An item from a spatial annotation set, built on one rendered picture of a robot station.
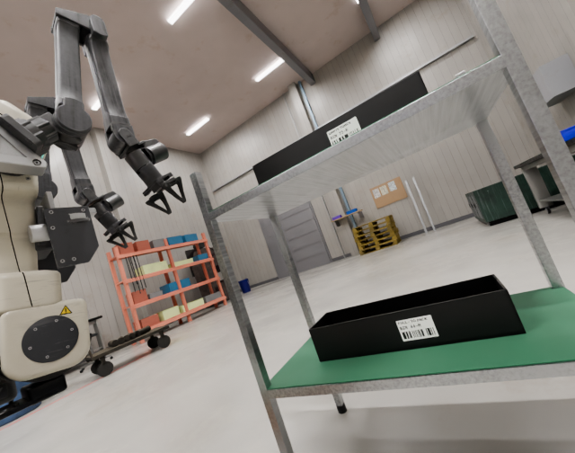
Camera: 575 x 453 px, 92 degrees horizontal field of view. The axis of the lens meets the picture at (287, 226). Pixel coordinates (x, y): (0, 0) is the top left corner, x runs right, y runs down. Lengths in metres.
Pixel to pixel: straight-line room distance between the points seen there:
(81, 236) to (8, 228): 0.15
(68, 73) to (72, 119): 0.17
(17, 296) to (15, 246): 0.14
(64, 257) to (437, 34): 10.81
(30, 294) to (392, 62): 10.69
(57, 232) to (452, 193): 9.57
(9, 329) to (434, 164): 9.74
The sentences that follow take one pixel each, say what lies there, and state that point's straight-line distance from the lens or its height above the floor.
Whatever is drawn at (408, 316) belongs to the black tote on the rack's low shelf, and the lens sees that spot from 0.90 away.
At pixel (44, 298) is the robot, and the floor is 0.82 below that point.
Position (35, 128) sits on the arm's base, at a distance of 0.90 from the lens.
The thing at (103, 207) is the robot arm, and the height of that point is 1.16.
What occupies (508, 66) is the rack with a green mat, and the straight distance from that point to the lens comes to 0.76.
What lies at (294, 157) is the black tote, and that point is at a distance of 0.94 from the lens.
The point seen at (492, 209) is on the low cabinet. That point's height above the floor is 0.28.
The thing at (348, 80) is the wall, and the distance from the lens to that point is 11.11.
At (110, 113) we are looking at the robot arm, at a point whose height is 1.28.
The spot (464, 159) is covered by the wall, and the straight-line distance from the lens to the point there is 9.92.
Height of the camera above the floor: 0.71
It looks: 6 degrees up
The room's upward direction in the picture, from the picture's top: 20 degrees counter-clockwise
